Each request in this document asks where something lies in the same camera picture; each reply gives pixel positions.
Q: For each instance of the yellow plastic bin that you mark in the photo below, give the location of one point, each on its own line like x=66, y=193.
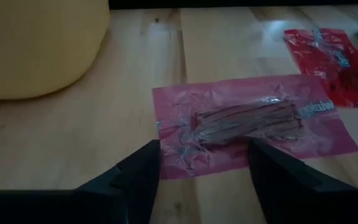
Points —
x=36, y=46

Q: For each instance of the pink candy packet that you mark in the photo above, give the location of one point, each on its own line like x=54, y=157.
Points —
x=228, y=90

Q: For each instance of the red candy packet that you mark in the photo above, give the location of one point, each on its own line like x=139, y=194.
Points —
x=322, y=49

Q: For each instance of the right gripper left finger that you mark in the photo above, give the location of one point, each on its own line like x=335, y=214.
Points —
x=141, y=174

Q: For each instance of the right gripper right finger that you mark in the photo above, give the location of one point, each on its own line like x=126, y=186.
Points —
x=272, y=174

